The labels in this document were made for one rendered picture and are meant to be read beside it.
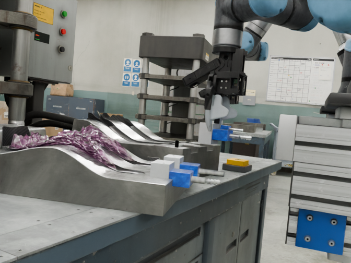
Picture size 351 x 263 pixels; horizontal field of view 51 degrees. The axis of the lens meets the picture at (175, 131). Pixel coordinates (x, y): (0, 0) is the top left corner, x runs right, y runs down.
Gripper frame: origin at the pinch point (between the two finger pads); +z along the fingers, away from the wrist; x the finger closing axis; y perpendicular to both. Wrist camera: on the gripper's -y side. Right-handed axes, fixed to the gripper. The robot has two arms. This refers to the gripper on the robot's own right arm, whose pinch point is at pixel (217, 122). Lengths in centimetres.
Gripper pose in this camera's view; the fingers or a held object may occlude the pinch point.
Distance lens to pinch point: 152.4
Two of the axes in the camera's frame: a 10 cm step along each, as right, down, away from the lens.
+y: 9.1, 1.0, -3.9
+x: 4.0, -0.1, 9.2
